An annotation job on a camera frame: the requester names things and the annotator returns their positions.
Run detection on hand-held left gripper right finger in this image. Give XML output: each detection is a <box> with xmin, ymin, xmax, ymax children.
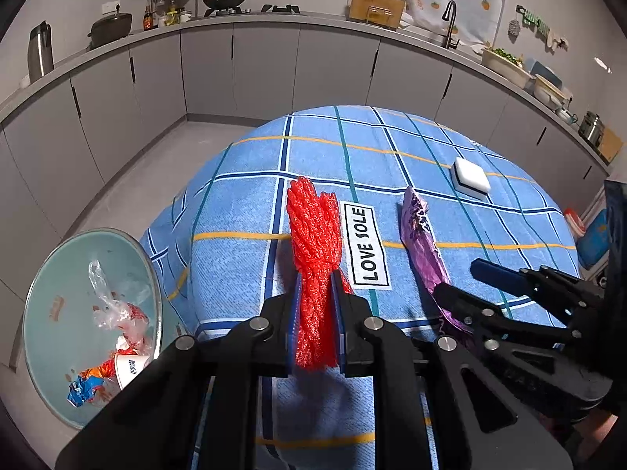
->
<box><xmin>333</xmin><ymin>270</ymin><xmax>574</xmax><ymax>470</ymax></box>

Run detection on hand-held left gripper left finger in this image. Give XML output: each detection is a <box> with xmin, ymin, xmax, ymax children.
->
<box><xmin>55</xmin><ymin>271</ymin><xmax>301</xmax><ymax>470</ymax></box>

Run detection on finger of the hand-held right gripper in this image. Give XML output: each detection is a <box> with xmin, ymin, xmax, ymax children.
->
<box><xmin>470</xmin><ymin>257</ymin><xmax>606</xmax><ymax>312</ymax></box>
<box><xmin>434</xmin><ymin>283</ymin><xmax>584</xmax><ymax>354</ymax></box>

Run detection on red mesh net bag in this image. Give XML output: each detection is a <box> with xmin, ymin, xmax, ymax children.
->
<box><xmin>285</xmin><ymin>176</ymin><xmax>352</xmax><ymax>371</ymax></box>

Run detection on purple snack wrapper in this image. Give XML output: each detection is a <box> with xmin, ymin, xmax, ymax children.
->
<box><xmin>399</xmin><ymin>186</ymin><xmax>474</xmax><ymax>336</ymax></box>

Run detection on red plastic bag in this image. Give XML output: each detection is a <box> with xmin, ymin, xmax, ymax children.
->
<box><xmin>116</xmin><ymin>304</ymin><xmax>152</xmax><ymax>353</ymax></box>

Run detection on white paper cup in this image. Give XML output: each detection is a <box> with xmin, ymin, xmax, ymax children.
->
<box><xmin>114</xmin><ymin>352</ymin><xmax>153</xmax><ymax>389</ymax></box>

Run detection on clear plastic bag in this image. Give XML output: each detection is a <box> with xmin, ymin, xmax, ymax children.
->
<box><xmin>88</xmin><ymin>259</ymin><xmax>149</xmax><ymax>334</ymax></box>

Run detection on orange snack wrapper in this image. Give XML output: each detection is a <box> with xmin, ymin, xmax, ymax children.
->
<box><xmin>66</xmin><ymin>357</ymin><xmax>119</xmax><ymax>408</ymax></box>

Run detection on pale green trash bin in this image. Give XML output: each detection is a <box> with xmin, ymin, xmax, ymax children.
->
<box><xmin>22</xmin><ymin>228</ymin><xmax>165</xmax><ymax>432</ymax></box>

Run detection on person's right forearm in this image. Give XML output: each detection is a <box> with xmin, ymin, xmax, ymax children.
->
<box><xmin>553</xmin><ymin>401</ymin><xmax>627</xmax><ymax>470</ymax></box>

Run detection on pink bin with red bag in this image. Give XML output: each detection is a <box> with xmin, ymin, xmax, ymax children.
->
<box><xmin>563</xmin><ymin>206</ymin><xmax>587</xmax><ymax>236</ymax></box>

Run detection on white sponge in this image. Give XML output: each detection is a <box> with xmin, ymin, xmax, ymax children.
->
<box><xmin>450</xmin><ymin>157</ymin><xmax>492</xmax><ymax>201</ymax></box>

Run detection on blue plaid tablecloth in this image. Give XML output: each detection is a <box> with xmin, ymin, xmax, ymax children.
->
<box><xmin>138</xmin><ymin>104</ymin><xmax>581</xmax><ymax>470</ymax></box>

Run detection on steel stock pot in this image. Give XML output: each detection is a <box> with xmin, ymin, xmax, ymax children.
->
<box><xmin>577</xmin><ymin>110</ymin><xmax>603</xmax><ymax>148</ymax></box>

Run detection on wooden board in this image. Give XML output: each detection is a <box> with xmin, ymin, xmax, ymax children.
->
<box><xmin>598</xmin><ymin>126</ymin><xmax>624</xmax><ymax>164</ymax></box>

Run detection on beige plastic basin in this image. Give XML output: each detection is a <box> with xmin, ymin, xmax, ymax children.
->
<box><xmin>532</xmin><ymin>73</ymin><xmax>572</xmax><ymax>109</ymax></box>

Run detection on cream basin with vegetables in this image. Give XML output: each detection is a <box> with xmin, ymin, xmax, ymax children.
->
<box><xmin>481</xmin><ymin>46</ymin><xmax>535</xmax><ymax>84</ymax></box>

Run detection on blue cutting board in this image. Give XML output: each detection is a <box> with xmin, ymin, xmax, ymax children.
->
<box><xmin>526</xmin><ymin>59</ymin><xmax>564</xmax><ymax>84</ymax></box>

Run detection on grey kitchen counter cabinets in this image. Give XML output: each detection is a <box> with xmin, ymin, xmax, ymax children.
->
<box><xmin>0</xmin><ymin>7</ymin><xmax>614</xmax><ymax>369</ymax></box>

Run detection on dark kitchen faucet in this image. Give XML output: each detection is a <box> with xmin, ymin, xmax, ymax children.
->
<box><xmin>442</xmin><ymin>0</ymin><xmax>462</xmax><ymax>50</ymax></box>

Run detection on wooden knife block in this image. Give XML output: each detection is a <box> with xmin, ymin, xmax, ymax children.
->
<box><xmin>348</xmin><ymin>0</ymin><xmax>408</xmax><ymax>28</ymax></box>

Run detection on black gas stove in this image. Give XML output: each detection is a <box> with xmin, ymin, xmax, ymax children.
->
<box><xmin>201</xmin><ymin>2</ymin><xmax>303</xmax><ymax>18</ymax></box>

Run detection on black cooking pot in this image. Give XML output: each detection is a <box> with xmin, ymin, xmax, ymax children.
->
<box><xmin>87</xmin><ymin>12</ymin><xmax>133</xmax><ymax>50</ymax></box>

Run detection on wall hook rack with cloths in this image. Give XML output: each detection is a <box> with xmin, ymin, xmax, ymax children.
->
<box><xmin>507</xmin><ymin>4</ymin><xmax>572</xmax><ymax>52</ymax></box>

